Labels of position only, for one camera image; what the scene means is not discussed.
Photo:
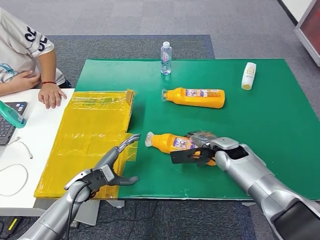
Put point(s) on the person's left hand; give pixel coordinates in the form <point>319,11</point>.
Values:
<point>50,96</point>

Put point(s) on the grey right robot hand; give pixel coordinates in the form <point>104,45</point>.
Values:
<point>204,138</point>

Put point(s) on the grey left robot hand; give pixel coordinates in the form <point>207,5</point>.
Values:
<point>107,158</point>

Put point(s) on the person's right hand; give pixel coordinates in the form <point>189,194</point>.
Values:
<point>26,80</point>

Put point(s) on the orange detergent bottle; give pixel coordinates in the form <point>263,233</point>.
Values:
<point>162,142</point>
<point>195,101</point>

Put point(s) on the person's left forearm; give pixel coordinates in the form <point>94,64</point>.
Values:
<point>48,68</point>

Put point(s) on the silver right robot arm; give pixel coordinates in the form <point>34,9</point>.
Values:
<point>250,175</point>

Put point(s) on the person's right forearm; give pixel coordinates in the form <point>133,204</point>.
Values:
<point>6,88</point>

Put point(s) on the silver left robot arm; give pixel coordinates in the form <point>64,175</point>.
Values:
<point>55,218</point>

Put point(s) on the teal spray bottle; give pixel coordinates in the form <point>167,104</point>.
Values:
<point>11,117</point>

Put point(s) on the small white bottle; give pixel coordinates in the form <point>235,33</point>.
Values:
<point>248,76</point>

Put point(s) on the clear water bottle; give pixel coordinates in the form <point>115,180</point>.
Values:
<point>166,63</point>

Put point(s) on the person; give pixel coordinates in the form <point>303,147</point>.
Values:
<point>20,43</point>

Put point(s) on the yellow plastic-wrapped board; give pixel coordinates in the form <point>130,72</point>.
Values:
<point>84,132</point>

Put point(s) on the grey desk leg panel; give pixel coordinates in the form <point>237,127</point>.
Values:
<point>91,210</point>

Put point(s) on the dark laptop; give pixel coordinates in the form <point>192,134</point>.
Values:
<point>4,132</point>

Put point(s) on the green table mat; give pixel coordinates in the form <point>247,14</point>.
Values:
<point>263,116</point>

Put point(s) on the black device with yellow stripe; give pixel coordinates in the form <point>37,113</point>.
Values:
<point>12,224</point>

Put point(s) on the white cabinet with red panel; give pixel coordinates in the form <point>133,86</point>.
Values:
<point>309,30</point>

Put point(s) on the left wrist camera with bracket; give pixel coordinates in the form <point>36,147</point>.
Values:
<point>100,177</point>

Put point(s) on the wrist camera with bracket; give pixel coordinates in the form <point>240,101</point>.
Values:
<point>100,177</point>
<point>183,156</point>

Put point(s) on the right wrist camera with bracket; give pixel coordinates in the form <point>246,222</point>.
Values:
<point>183,156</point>

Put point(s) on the grey table foot bracket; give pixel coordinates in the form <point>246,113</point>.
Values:
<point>116,203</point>
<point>248,203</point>

